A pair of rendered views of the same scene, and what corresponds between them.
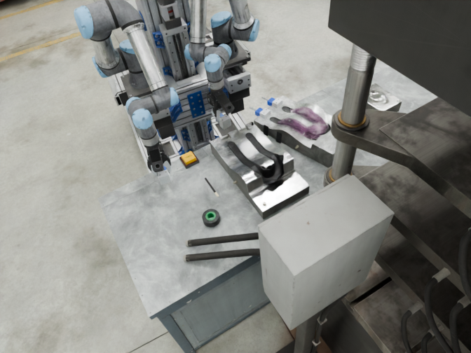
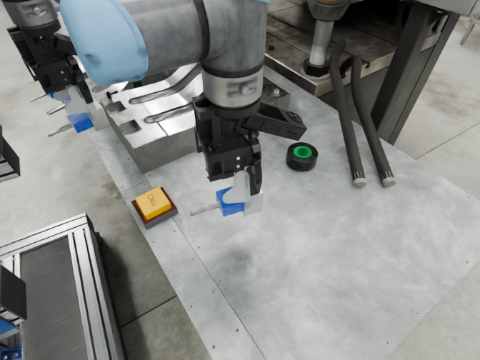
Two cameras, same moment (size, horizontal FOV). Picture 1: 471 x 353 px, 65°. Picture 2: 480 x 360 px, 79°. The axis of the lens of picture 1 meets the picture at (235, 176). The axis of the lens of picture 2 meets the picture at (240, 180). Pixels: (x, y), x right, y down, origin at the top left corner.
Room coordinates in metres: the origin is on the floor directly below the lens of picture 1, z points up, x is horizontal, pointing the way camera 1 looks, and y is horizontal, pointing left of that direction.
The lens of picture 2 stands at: (1.23, 0.67, 1.36)
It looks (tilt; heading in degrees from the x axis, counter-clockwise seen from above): 48 degrees down; 259
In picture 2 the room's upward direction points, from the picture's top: straight up
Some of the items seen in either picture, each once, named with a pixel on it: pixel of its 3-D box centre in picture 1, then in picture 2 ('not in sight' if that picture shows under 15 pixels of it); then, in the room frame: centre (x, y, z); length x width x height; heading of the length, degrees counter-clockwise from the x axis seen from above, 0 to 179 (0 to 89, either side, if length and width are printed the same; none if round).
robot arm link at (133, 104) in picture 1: (141, 108); (131, 27); (1.27, 0.36, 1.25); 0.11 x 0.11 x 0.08; 21
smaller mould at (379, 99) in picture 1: (376, 101); not in sight; (1.54, -0.84, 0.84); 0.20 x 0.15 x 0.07; 24
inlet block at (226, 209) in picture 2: (162, 169); (224, 202); (1.19, 0.34, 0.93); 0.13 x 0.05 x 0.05; 10
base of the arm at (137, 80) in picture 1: (141, 73); not in sight; (1.78, 0.43, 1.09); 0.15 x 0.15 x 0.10
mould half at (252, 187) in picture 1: (256, 163); (198, 98); (1.20, -0.11, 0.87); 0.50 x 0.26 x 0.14; 24
